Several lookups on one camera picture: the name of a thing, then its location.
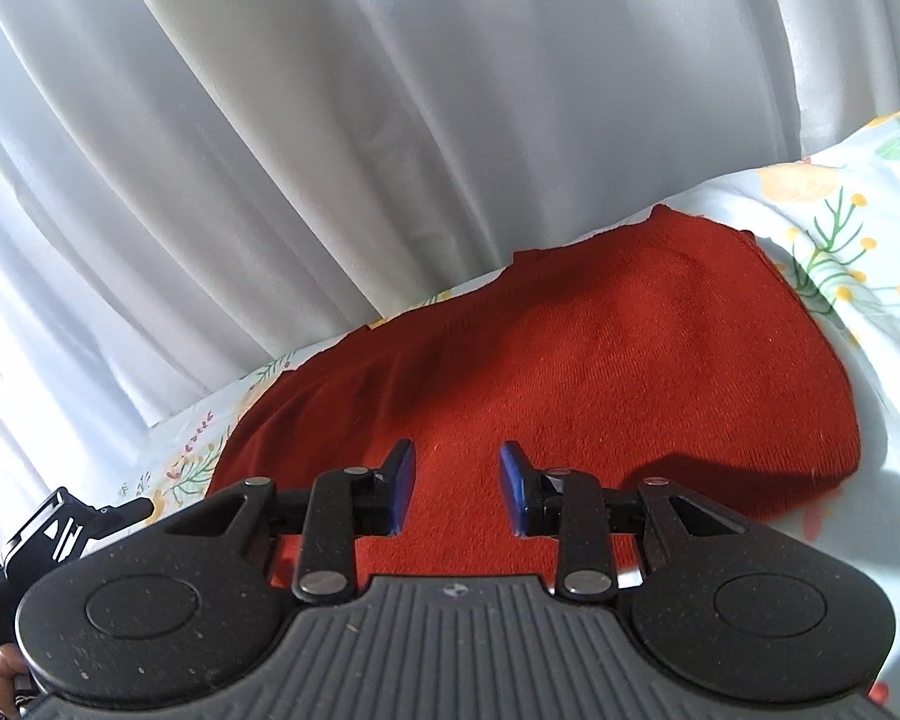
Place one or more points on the floral white bed sheet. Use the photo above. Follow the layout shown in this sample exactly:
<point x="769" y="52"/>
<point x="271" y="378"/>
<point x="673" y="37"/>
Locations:
<point x="831" y="225"/>

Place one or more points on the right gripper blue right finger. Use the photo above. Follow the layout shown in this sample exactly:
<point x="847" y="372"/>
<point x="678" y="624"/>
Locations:
<point x="532" y="497"/>

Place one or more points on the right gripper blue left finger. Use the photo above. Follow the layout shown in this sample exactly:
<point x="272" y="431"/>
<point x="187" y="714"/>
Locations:
<point x="383" y="493"/>

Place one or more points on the white curtain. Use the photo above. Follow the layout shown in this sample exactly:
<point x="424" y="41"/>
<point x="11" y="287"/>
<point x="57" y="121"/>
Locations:
<point x="189" y="188"/>

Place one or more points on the red knitted cardigan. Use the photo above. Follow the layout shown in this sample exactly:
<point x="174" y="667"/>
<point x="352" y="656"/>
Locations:
<point x="672" y="347"/>

